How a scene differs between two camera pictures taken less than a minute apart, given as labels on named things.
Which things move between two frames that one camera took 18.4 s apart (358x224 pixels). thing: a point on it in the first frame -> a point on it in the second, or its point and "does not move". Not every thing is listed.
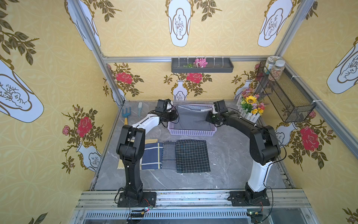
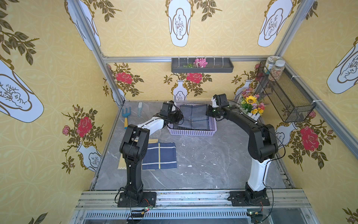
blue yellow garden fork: x=126 y=115 does not move
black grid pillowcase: x=192 y=156 -> x=192 y=128
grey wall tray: x=202 y=65 does not move
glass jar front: x=277 y=71 does not move
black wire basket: x=288 y=98 does not move
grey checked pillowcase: x=169 y=155 -> x=194 y=117
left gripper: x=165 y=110 -> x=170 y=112
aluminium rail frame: x=286 y=207 does not move
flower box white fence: x=251 y=107 does not move
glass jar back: x=270 y=61 does not move
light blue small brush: x=140 y=107 does not move
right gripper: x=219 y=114 -> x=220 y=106
